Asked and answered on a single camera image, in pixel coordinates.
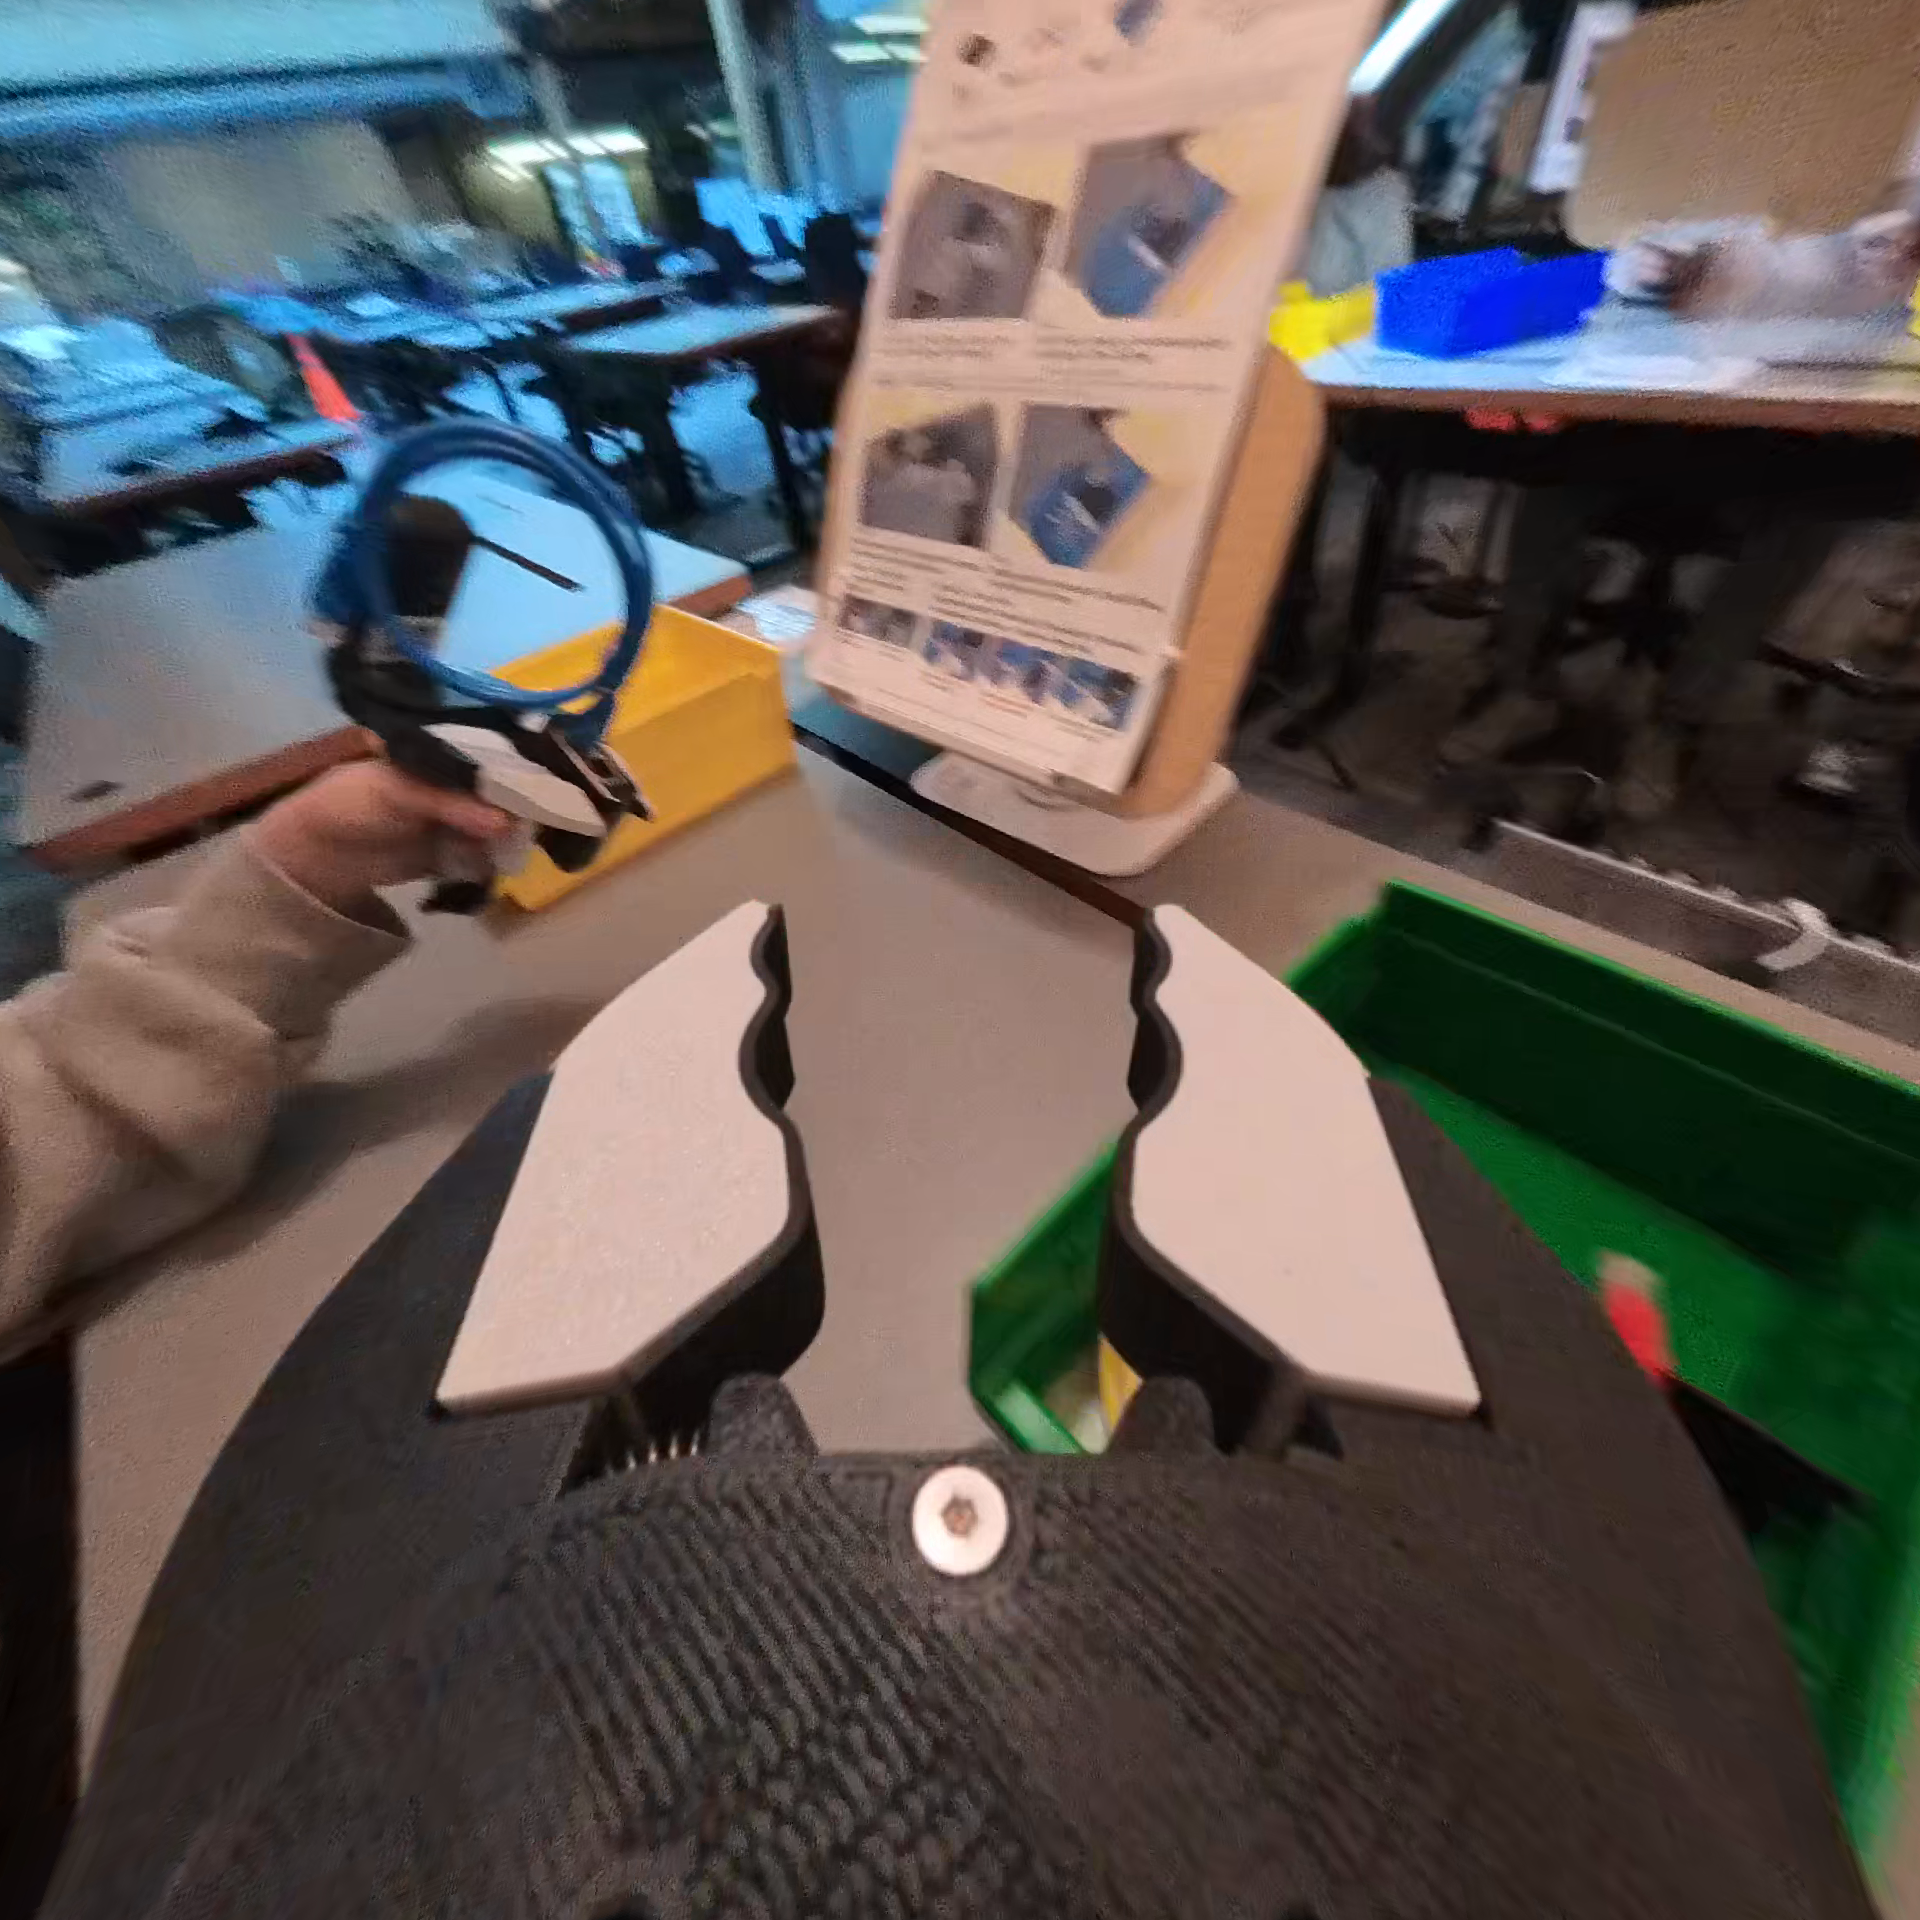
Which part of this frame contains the wood edged work table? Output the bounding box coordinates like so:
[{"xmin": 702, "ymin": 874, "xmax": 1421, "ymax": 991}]
[{"xmin": 1303, "ymin": 294, "xmax": 1920, "ymax": 442}]

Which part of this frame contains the blue storage bin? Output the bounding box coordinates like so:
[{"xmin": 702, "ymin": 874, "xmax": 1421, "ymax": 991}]
[{"xmin": 1373, "ymin": 248, "xmax": 1615, "ymax": 363}]

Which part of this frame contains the yellow plastic bin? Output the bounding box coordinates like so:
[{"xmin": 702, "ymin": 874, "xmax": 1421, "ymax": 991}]
[{"xmin": 486, "ymin": 604, "xmax": 798, "ymax": 915}]

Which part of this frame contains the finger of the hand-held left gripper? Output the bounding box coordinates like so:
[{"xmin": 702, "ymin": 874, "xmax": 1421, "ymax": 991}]
[
  {"xmin": 423, "ymin": 724, "xmax": 608, "ymax": 841},
  {"xmin": 526, "ymin": 721, "xmax": 659, "ymax": 826}
]

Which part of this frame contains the orange plastic object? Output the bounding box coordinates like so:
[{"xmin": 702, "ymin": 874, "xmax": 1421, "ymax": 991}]
[{"xmin": 286, "ymin": 331, "xmax": 364, "ymax": 433}]

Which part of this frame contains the green plastic bin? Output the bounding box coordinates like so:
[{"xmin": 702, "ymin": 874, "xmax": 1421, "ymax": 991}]
[{"xmin": 966, "ymin": 880, "xmax": 1920, "ymax": 1912}]

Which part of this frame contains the blue ethernet cable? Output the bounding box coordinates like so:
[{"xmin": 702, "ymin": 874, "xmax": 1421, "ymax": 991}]
[{"xmin": 311, "ymin": 419, "xmax": 659, "ymax": 755}]

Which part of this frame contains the group of wooden office desks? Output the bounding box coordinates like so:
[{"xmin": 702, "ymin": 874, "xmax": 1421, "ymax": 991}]
[{"xmin": 0, "ymin": 268, "xmax": 860, "ymax": 560}]

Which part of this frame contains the printed instruction sheet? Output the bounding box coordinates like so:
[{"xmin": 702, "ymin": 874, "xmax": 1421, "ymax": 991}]
[{"xmin": 806, "ymin": 0, "xmax": 1392, "ymax": 800}]

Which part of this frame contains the white table with wood edge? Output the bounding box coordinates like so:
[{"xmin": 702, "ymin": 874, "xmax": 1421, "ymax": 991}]
[{"xmin": 19, "ymin": 463, "xmax": 754, "ymax": 875}]

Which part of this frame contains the black desk chair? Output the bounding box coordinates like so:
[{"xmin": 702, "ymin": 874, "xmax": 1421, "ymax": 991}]
[{"xmin": 0, "ymin": 1332, "xmax": 80, "ymax": 1882}]

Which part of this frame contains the person's left hand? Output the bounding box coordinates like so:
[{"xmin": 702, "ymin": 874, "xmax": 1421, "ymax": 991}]
[{"xmin": 246, "ymin": 758, "xmax": 518, "ymax": 922}]

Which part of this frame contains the white stand base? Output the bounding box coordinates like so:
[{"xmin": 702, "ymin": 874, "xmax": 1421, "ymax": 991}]
[{"xmin": 909, "ymin": 748, "xmax": 1240, "ymax": 883}]

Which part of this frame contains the stack of yellow bins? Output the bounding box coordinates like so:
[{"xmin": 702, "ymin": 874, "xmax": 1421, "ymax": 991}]
[{"xmin": 1266, "ymin": 280, "xmax": 1380, "ymax": 363}]

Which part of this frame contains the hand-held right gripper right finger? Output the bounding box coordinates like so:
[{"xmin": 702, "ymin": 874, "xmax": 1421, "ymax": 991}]
[{"xmin": 1095, "ymin": 903, "xmax": 1488, "ymax": 1457}]

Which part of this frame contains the person's left forearm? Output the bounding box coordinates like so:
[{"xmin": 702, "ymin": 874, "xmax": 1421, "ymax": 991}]
[{"xmin": 0, "ymin": 831, "xmax": 415, "ymax": 1355}]

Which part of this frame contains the group of black office chairs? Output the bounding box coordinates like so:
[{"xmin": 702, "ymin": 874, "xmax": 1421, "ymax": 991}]
[{"xmin": 150, "ymin": 193, "xmax": 888, "ymax": 531}]

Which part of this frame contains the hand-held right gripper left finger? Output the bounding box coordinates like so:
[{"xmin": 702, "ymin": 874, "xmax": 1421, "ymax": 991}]
[{"xmin": 435, "ymin": 902, "xmax": 828, "ymax": 1419}]

